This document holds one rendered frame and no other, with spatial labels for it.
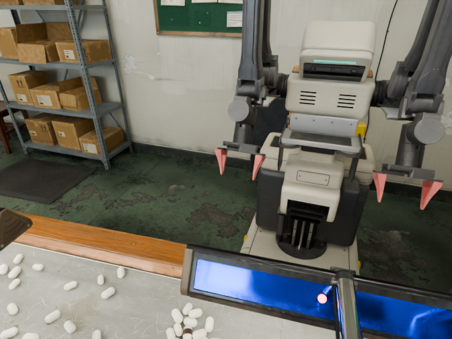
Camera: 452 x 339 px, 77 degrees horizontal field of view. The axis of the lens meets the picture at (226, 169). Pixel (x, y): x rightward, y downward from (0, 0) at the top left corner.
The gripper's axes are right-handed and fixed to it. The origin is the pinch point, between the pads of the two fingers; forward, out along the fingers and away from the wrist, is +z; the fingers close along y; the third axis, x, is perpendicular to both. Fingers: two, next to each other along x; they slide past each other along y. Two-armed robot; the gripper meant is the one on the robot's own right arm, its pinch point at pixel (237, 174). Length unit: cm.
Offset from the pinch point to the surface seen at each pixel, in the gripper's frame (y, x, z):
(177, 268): -12.3, -6.2, 29.6
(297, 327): 23.3, -10.3, 34.0
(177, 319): -5.0, -18.7, 36.1
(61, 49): -197, 116, -70
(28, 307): -44, -26, 42
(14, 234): -31, -42, 15
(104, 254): -36.3, -8.0, 31.0
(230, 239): -25, 110, 56
